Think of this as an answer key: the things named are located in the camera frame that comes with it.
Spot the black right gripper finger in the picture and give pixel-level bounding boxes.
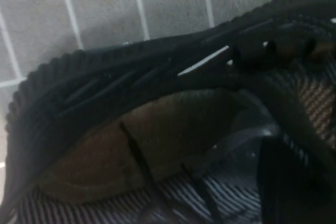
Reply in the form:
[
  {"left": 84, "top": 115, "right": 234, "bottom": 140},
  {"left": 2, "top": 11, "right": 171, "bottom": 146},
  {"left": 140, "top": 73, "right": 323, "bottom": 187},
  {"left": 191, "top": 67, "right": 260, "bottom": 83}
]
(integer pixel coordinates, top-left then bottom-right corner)
[{"left": 257, "top": 134, "right": 336, "bottom": 224}]

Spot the black knit sneaker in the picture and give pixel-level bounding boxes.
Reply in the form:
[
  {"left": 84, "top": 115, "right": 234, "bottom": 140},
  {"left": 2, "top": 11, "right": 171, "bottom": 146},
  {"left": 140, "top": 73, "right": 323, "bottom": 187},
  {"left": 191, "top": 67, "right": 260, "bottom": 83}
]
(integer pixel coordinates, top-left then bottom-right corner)
[{"left": 0, "top": 0, "right": 336, "bottom": 224}]

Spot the clear plastic shoe stuffing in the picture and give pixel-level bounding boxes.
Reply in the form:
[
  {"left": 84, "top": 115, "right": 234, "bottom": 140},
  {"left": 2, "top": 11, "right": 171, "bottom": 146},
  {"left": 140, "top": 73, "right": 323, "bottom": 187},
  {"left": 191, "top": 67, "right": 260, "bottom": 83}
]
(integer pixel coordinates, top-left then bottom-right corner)
[{"left": 217, "top": 119, "right": 279, "bottom": 167}]

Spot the grey white grid tablecloth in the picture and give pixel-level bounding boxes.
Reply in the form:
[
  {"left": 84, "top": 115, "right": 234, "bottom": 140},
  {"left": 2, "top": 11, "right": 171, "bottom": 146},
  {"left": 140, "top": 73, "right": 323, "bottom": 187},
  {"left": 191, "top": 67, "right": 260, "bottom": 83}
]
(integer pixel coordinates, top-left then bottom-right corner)
[{"left": 0, "top": 0, "right": 336, "bottom": 172}]

